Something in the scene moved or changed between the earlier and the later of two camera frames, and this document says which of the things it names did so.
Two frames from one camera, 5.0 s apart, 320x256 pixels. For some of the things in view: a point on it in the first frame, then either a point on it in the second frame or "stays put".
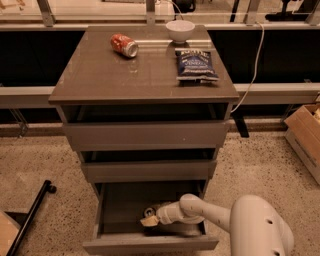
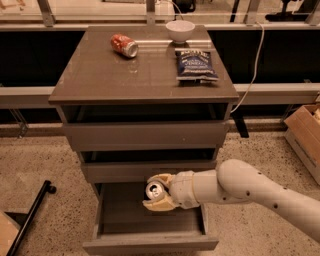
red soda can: [124, 45] stays put
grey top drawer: [147, 136] stays put
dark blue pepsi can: [149, 212] → [154, 190]
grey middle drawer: [152, 171] stays put
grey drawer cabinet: [146, 104] stays put
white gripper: [163, 215] → [181, 190]
